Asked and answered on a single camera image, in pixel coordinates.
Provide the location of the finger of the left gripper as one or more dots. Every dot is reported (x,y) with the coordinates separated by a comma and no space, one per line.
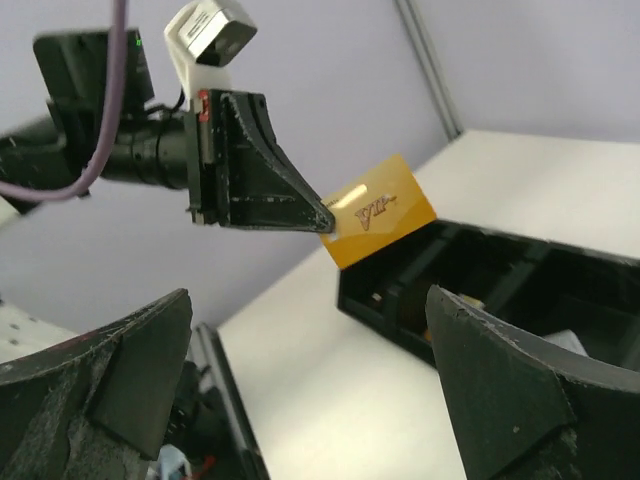
(259,187)

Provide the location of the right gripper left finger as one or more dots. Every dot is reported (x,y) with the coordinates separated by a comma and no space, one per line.
(96,406)

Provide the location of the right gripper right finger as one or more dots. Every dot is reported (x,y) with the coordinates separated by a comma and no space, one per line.
(524,408)

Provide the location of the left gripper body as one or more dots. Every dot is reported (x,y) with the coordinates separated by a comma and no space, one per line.
(203,152)

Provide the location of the gold striped credit card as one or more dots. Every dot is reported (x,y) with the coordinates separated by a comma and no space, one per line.
(377,209)

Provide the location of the black three-compartment tray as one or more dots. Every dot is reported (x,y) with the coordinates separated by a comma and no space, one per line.
(543,287)

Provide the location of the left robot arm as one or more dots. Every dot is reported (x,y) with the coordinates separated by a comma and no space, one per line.
(50,152)

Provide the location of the white credit cards stack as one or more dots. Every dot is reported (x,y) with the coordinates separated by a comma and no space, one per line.
(567,340)

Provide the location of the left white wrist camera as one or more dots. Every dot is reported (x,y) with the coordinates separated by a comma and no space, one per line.
(203,38)

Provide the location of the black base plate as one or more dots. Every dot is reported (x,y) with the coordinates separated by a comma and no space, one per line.
(208,420)

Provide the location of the left aluminium corner post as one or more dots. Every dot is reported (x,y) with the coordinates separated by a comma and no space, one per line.
(428,61)

